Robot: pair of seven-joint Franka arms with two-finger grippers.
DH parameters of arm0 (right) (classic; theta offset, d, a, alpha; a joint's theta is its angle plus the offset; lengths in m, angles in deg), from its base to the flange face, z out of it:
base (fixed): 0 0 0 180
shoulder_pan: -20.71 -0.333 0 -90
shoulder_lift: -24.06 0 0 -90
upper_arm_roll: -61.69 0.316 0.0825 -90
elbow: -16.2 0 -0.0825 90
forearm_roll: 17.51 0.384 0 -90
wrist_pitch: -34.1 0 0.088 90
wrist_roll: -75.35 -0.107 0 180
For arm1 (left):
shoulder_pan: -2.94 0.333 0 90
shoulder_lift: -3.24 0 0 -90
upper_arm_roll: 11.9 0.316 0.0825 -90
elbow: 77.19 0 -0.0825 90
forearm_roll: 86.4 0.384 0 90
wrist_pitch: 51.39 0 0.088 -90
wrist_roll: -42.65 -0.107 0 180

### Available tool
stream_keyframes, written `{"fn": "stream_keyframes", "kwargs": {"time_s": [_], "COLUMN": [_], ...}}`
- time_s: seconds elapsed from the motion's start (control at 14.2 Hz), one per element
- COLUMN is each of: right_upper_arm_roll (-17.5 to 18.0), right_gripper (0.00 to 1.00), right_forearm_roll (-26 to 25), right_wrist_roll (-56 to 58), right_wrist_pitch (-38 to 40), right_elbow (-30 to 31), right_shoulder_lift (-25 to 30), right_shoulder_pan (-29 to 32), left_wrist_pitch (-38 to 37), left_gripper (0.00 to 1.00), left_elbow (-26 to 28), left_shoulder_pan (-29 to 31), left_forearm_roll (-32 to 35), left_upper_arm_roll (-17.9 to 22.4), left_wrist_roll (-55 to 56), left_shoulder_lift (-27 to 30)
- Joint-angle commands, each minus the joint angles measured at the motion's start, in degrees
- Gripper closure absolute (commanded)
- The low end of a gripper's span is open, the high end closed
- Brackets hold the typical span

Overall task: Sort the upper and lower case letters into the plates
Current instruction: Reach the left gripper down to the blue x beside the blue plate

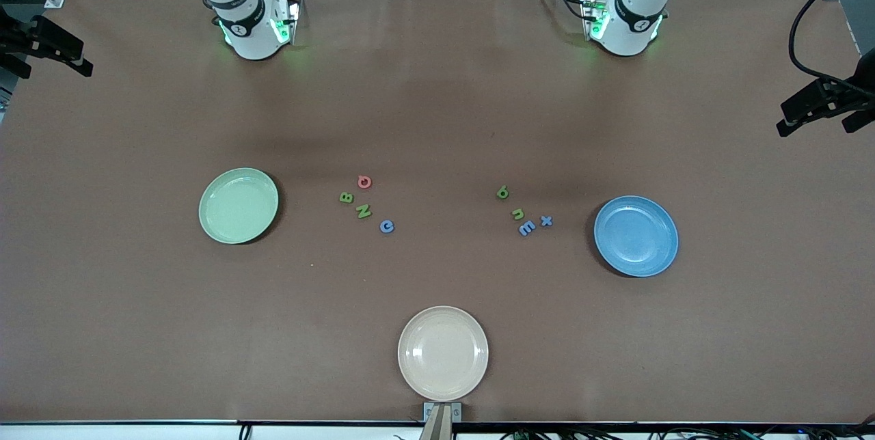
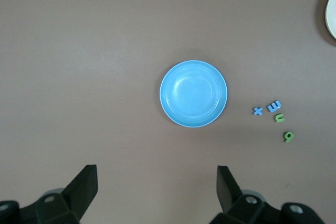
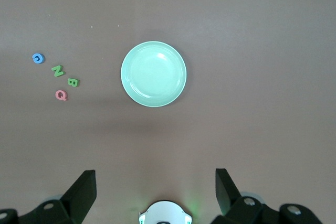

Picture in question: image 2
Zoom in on blue plate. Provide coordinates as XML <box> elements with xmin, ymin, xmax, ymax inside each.
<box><xmin>159</xmin><ymin>60</ymin><xmax>228</xmax><ymax>130</ymax></box>

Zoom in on blue lowercase letter m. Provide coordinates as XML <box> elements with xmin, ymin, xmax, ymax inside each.
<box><xmin>267</xmin><ymin>99</ymin><xmax>281</xmax><ymax>113</ymax></box>

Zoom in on brown table mat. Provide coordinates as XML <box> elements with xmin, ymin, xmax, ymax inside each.
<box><xmin>0</xmin><ymin>0</ymin><xmax>336</xmax><ymax>224</ymax></box>

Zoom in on beige plate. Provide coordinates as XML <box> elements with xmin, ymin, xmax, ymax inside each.
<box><xmin>324</xmin><ymin>0</ymin><xmax>336</xmax><ymax>39</ymax></box>

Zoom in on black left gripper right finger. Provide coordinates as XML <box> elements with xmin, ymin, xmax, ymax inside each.
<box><xmin>209</xmin><ymin>165</ymin><xmax>326</xmax><ymax>224</ymax></box>

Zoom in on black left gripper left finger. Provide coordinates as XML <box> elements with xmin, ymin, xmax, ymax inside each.
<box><xmin>0</xmin><ymin>165</ymin><xmax>99</xmax><ymax>224</ymax></box>

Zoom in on green lowercase letter g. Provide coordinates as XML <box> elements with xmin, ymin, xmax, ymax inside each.
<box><xmin>282</xmin><ymin>131</ymin><xmax>295</xmax><ymax>143</ymax></box>

